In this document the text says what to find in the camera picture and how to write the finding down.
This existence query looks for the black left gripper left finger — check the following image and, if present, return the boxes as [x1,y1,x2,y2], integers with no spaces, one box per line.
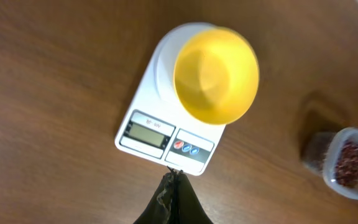
[134,169,175,224]

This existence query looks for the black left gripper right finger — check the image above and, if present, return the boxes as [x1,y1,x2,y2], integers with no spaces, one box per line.
[173,171,213,224]

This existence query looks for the white digital kitchen scale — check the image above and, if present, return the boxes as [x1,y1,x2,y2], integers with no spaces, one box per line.
[115,22,225,175]

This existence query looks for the yellow plastic bowl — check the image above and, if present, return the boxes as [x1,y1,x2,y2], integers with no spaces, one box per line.
[173,27,259,125]

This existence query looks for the clear plastic container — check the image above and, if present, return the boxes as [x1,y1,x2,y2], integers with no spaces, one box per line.
[301,127,358,200]

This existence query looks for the red adzuki beans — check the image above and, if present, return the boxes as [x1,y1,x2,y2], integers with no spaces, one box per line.
[334,141,358,189]

